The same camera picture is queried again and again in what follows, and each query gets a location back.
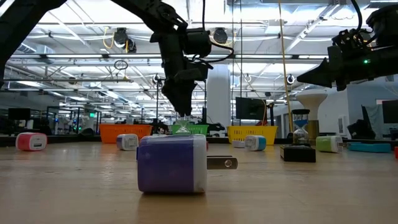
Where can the purple white wall charger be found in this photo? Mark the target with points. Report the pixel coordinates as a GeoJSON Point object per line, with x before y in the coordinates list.
{"type": "Point", "coordinates": [127, 142]}

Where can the blue-white spool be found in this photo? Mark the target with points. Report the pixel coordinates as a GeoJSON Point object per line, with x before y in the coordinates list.
{"type": "Point", "coordinates": [168, 165]}

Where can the pink white wall charger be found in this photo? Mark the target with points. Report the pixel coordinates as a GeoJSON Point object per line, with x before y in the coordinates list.
{"type": "Point", "coordinates": [26, 141]}

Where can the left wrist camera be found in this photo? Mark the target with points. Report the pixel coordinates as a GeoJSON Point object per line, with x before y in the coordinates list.
{"type": "Point", "coordinates": [194, 72]}

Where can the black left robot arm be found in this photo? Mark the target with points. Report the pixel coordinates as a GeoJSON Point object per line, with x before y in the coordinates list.
{"type": "Point", "coordinates": [18, 28]}

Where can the black digital display case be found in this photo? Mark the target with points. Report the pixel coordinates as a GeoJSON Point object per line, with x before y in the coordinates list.
{"type": "Point", "coordinates": [298, 154]}

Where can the orange plastic basket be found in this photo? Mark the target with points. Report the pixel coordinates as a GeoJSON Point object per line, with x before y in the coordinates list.
{"type": "Point", "coordinates": [124, 133]}

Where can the black metal stand frame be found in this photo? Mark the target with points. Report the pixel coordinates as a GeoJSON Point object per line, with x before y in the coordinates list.
{"type": "Point", "coordinates": [157, 105]}

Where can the teal digital display case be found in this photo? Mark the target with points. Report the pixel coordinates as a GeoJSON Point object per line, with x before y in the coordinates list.
{"type": "Point", "coordinates": [370, 147]}

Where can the white bulb lamp metal base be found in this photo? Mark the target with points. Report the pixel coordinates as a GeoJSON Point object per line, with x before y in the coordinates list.
{"type": "Point", "coordinates": [311, 99]}

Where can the white sand hourglass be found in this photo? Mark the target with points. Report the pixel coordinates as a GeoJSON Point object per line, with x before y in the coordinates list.
{"type": "Point", "coordinates": [182, 129]}

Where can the black monitor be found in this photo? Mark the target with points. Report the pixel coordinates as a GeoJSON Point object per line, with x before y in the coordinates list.
{"type": "Point", "coordinates": [18, 114]}
{"type": "Point", "coordinates": [250, 108]}
{"type": "Point", "coordinates": [390, 111]}

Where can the yellow plastic basket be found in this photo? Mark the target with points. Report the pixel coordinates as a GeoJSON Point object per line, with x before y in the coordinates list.
{"type": "Point", "coordinates": [239, 132]}

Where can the black aluminium table frame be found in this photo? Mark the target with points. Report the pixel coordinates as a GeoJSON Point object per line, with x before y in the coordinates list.
{"type": "Point", "coordinates": [68, 139]}

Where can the green plastic basket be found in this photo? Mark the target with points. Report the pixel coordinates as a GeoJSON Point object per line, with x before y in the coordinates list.
{"type": "Point", "coordinates": [199, 129]}

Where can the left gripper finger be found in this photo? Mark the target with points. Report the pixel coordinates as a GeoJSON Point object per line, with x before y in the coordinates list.
{"type": "Point", "coordinates": [184, 96]}
{"type": "Point", "coordinates": [169, 90]}

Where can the white digital display case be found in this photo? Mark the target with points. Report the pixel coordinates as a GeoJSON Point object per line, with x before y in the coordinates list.
{"type": "Point", "coordinates": [237, 144]}

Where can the blue white wall charger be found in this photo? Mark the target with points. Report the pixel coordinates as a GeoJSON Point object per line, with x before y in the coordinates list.
{"type": "Point", "coordinates": [259, 143]}

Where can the blue sand hourglass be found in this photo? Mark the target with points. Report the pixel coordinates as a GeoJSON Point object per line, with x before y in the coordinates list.
{"type": "Point", "coordinates": [300, 123]}

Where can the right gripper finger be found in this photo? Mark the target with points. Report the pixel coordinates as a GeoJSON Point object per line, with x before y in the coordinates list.
{"type": "Point", "coordinates": [320, 76]}

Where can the red digital display case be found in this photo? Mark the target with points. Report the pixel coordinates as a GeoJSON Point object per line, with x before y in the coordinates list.
{"type": "Point", "coordinates": [396, 152]}

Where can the green white wall charger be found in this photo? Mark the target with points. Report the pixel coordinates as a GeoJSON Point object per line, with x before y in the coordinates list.
{"type": "Point", "coordinates": [325, 144]}

